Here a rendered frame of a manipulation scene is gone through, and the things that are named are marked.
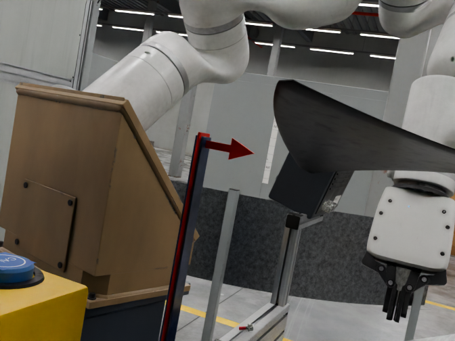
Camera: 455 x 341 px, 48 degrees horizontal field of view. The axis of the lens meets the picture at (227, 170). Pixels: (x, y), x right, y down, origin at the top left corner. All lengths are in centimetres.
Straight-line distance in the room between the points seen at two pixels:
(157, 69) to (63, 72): 168
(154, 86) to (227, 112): 606
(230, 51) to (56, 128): 39
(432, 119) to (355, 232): 163
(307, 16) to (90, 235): 59
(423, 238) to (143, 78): 50
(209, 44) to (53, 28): 153
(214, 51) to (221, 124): 593
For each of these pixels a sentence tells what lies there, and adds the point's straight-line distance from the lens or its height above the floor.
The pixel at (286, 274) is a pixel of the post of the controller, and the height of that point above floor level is 93.
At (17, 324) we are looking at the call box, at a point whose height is 106.
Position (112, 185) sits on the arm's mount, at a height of 110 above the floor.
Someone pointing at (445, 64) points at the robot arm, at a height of 136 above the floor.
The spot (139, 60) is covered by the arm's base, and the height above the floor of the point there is 129.
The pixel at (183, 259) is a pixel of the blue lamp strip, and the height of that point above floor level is 105.
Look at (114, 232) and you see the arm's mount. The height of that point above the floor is 103.
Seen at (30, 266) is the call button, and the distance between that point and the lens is 38.
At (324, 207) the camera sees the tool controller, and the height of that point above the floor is 108.
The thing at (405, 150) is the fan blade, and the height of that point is 121.
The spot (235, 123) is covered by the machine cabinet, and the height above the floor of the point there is 136.
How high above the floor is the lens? 119
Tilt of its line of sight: 4 degrees down
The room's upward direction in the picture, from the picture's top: 10 degrees clockwise
